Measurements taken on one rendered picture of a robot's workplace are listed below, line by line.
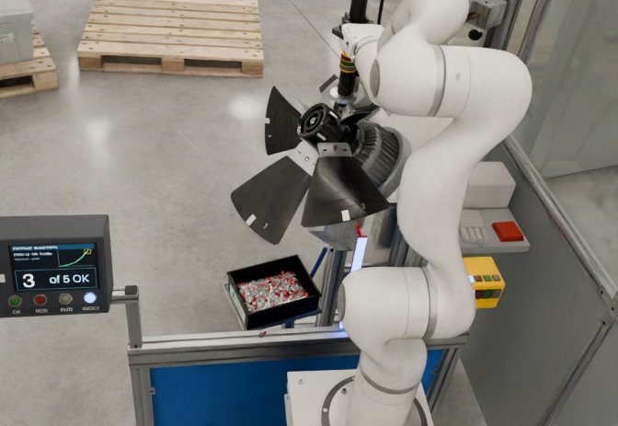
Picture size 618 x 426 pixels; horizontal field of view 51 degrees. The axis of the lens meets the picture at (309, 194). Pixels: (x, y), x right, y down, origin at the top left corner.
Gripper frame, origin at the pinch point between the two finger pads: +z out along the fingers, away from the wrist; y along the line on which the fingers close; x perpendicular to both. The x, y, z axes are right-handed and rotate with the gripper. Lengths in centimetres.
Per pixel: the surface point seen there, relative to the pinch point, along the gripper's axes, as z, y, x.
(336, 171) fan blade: -9.2, -1.4, -37.9
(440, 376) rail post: -38, 32, -91
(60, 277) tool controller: -42, -66, -39
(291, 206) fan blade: -2, -11, -56
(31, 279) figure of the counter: -42, -72, -40
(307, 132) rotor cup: 7.1, -6.6, -36.8
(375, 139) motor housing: 5.1, 12.8, -37.7
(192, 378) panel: -37, -39, -86
